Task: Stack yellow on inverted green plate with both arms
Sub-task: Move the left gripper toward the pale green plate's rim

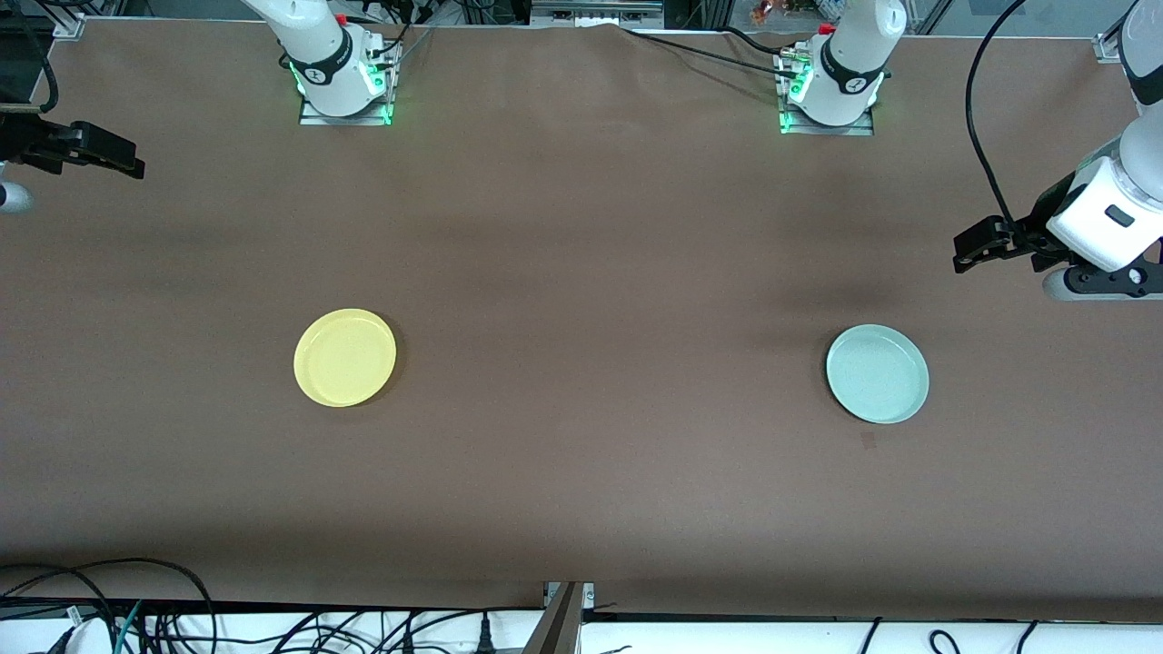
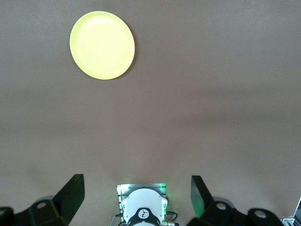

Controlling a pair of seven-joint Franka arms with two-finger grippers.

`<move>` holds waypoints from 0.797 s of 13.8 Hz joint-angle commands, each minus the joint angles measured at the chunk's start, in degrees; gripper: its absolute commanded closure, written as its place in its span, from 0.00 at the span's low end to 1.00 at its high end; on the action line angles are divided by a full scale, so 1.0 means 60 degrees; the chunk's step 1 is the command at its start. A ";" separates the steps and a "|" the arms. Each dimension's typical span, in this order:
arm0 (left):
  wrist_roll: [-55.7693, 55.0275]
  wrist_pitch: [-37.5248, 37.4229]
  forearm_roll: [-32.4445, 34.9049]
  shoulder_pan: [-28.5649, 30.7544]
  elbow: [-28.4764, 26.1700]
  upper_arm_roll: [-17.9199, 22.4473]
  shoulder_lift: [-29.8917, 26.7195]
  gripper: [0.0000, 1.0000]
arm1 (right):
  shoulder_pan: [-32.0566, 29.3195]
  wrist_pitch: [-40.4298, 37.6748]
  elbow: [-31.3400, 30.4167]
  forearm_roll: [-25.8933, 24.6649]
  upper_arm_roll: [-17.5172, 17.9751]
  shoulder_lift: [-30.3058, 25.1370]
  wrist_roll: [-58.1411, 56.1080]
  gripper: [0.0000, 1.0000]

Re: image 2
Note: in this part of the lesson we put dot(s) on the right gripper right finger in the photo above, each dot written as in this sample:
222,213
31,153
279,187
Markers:
200,195

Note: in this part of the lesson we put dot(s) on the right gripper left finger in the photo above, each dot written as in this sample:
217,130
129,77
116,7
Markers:
68,197

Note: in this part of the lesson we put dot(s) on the aluminium frame corner post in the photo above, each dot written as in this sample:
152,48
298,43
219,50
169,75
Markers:
296,212

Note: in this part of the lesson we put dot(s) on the yellow round plate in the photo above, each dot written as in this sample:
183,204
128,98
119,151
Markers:
102,45

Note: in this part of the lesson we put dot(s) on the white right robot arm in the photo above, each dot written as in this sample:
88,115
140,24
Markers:
144,200

